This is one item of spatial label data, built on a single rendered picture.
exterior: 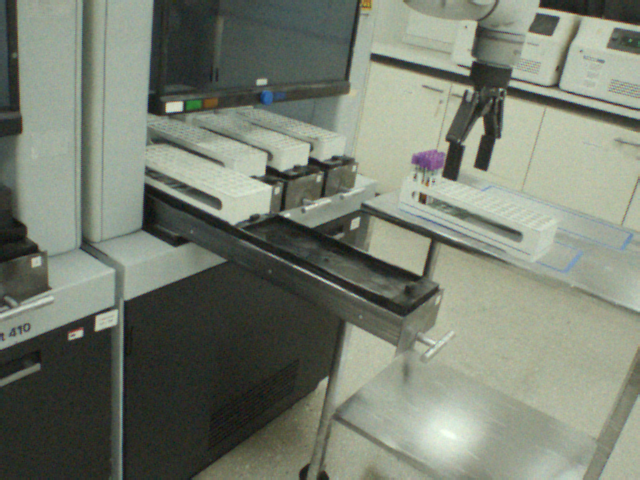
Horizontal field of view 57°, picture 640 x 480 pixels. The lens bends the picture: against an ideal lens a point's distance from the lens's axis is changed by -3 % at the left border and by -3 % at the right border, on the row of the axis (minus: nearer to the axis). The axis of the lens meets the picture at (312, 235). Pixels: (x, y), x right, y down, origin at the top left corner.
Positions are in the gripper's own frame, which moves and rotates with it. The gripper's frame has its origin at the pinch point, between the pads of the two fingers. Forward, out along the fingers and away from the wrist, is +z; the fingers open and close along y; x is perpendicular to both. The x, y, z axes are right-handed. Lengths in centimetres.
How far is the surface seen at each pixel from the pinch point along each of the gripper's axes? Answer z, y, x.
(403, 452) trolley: 65, -6, -5
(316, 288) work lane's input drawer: 14.4, -40.2, 1.9
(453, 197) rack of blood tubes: 4.8, -4.7, -0.8
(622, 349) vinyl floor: 93, 149, -26
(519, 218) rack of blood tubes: 5.3, -1.1, -13.1
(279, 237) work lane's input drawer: 12.7, -34.2, 15.7
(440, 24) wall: -14, 250, 148
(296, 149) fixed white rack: 7.0, -5.7, 38.3
